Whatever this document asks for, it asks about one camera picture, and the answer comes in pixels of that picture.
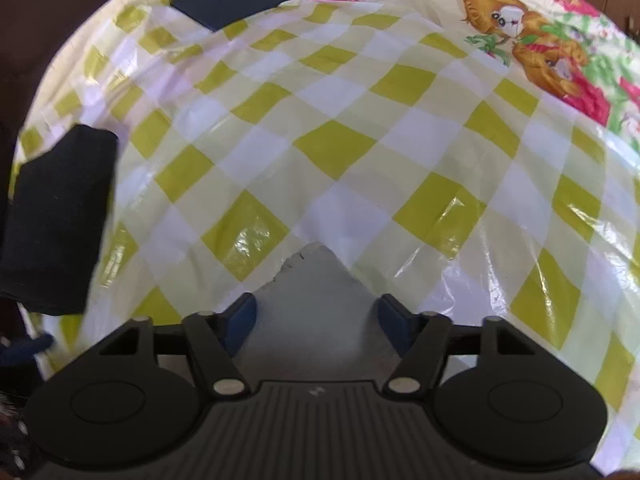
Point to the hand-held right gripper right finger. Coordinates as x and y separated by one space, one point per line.
395 325

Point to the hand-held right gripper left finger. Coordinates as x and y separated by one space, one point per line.
242 322

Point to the grey-green pants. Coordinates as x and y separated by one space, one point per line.
320 320

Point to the yellow-green checked plastic sheet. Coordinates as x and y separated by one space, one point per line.
350 135

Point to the black folded cloth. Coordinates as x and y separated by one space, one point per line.
55 220

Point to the cartoon printed quilt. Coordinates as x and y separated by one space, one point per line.
540 35

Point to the dark wooden headboard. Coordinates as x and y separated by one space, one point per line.
40 20

